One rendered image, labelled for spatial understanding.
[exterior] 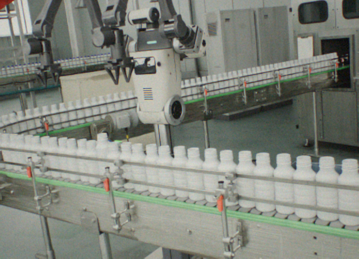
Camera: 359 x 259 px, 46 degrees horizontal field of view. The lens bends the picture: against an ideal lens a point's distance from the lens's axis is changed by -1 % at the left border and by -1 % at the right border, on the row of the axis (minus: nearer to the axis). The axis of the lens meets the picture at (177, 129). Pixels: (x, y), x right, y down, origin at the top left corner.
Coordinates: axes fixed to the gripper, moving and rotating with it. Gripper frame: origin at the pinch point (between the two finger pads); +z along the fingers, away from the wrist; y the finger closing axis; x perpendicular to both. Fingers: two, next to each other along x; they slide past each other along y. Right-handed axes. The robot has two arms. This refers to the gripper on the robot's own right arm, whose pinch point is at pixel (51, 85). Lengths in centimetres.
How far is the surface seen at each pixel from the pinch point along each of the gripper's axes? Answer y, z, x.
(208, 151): 15, 21, 91
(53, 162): 17.8, 30.1, 16.3
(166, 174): 19, 29, 76
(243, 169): 19, 25, 104
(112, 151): 17, 23, 51
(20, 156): 17.3, 29.6, -7.3
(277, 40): -647, 3, -157
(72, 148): 16.6, 23.9, 28.4
